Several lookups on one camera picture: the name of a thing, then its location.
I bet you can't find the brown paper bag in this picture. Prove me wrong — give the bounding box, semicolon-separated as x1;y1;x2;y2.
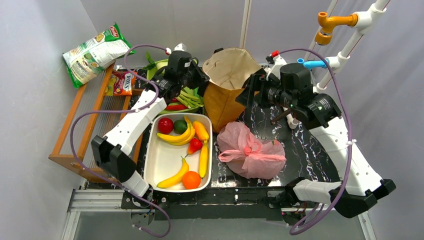
202;47;262;133

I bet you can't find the pink plastic grocery bag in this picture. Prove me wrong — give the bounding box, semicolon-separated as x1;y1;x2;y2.
217;121;287;179

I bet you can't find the green chips bag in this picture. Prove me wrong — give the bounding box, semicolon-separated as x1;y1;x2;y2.
62;23;136;89

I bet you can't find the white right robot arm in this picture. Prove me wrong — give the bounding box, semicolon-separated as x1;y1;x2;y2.
235;63;396;218

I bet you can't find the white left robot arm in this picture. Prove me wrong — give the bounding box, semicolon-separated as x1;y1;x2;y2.
91;50;209;197

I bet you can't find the orange candy bag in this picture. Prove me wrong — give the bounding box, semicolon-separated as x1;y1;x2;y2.
104;70;136;97

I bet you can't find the yellow banana by bag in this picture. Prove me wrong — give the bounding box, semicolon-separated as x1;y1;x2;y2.
198;140;209;179

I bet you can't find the green vegetable tray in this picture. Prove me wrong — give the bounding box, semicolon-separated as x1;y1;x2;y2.
146;53;204;115

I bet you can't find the green white leek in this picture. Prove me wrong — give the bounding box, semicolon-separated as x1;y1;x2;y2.
175;89;204;109

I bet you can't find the red chili pepper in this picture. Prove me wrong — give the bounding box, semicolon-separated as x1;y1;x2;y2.
165;104;188;112

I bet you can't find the blue faucet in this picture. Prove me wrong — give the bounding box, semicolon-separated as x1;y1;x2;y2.
297;58;329;70

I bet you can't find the green lime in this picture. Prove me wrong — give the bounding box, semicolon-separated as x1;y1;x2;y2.
173;119;188;135

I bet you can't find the orange mango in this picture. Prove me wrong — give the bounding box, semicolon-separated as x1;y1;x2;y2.
192;121;210;142

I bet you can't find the red apple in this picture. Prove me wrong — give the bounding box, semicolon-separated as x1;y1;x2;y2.
157;117;174;135

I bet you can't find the yellow banana bunch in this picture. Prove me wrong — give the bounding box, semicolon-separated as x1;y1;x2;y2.
156;115;196;146

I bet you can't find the orange faucet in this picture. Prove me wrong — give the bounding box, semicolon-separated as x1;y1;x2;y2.
314;12;359;46

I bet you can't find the orange fruit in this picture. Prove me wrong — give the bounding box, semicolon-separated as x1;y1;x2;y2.
181;171;202;190

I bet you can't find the single yellow banana lower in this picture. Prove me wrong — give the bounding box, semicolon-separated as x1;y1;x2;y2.
156;157;190;189

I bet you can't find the wooden rack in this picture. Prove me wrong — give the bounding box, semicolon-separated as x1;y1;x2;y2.
48;65;136;183

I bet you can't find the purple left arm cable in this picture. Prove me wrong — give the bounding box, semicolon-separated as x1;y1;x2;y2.
69;43;172;239

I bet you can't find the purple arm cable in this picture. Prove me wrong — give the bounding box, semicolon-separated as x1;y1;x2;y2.
278;47;354;236
69;43;172;239

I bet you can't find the white pipe frame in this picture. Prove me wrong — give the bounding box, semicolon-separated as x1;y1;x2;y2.
281;0;392;130

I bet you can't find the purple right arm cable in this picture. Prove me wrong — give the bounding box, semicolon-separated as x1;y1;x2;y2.
278;47;354;236

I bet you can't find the aluminium base frame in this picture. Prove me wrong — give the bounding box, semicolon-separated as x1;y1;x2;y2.
61;71;377;240

